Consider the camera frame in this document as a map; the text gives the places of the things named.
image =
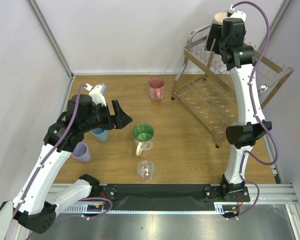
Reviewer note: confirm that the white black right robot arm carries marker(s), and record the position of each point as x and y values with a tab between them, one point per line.
251	125

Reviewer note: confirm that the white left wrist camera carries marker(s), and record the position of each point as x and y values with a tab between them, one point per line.
97	93

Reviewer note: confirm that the clear glass cup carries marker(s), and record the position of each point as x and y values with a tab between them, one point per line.
146	169

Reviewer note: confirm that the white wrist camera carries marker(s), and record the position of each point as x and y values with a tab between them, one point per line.
97	93
233	13

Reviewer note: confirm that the white object bottom left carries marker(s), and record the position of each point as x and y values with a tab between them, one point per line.
6	216

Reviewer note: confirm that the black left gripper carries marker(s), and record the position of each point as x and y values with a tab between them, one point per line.
121	118

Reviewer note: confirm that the cream patterned ceramic mug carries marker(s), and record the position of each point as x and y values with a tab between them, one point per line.
219	18

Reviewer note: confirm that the aluminium right corner post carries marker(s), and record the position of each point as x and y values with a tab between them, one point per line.
281	12

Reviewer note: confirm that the steel wire dish rack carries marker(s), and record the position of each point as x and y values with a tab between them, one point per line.
211	98

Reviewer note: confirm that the pink ceramic mug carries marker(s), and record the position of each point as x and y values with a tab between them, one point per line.
156	88

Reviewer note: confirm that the aluminium left corner post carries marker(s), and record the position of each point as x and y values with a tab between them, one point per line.
42	22

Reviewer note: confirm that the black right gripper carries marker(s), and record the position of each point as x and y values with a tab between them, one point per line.
215	35

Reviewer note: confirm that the blue plastic cup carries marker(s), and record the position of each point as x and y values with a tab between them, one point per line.
100	134

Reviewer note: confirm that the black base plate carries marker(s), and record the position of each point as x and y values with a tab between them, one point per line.
170	193

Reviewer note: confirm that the aluminium corner post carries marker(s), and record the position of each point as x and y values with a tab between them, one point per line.
42	22
281	12

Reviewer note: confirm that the green interior white mug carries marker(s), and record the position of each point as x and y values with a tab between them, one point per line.
144	137

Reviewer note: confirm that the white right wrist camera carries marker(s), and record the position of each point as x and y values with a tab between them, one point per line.
233	13

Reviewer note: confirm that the aluminium slotted rail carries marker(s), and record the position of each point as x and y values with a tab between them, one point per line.
180	207

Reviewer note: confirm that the lilac plastic cup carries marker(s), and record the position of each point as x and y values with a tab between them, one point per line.
81	153

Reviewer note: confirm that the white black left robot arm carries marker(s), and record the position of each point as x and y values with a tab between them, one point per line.
34	208

